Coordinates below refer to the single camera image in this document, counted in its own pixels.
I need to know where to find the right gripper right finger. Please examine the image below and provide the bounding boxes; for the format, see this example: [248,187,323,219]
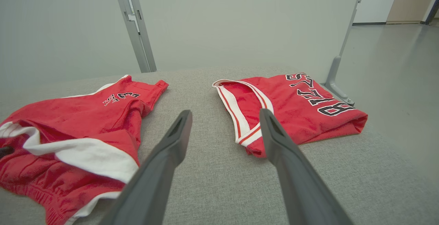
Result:
[259,108,354,225]

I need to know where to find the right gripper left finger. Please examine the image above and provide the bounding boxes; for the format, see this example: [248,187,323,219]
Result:
[108,110,193,225]

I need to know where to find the red jersey with white trim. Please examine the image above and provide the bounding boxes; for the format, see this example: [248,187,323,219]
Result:
[212,73,368,158]

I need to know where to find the red shorts with white stripe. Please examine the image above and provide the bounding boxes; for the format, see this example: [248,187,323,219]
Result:
[0,75,169,225]

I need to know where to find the grey fabric sofa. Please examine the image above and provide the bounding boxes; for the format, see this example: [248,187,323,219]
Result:
[0,66,439,225]

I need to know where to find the grey partition support leg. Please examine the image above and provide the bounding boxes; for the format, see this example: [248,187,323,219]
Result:
[324,0,368,106]

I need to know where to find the grey partition post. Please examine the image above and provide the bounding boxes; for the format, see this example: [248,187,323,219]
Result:
[111,0,157,73]

